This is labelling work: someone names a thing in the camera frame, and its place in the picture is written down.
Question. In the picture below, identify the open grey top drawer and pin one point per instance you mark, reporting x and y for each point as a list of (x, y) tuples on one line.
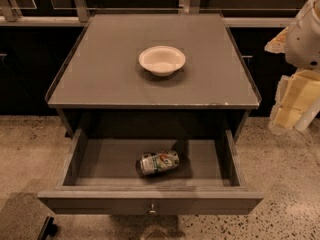
[(102, 176)]

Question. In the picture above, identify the green and white 7up can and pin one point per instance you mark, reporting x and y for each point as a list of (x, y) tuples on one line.
[(154, 163)]

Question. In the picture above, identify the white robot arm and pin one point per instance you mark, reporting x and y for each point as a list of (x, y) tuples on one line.
[(316, 7)]

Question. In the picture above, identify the white bowl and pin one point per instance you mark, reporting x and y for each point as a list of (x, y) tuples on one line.
[(162, 60)]

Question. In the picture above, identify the metal railing with glass panels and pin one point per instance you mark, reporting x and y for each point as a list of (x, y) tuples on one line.
[(231, 17)]

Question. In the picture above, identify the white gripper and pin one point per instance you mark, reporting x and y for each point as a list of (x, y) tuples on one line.
[(304, 43)]

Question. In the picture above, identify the round metal drawer knob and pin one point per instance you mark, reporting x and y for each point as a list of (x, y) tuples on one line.
[(152, 210)]

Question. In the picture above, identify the grey cabinet with counter top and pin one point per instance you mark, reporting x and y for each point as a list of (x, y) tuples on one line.
[(104, 72)]

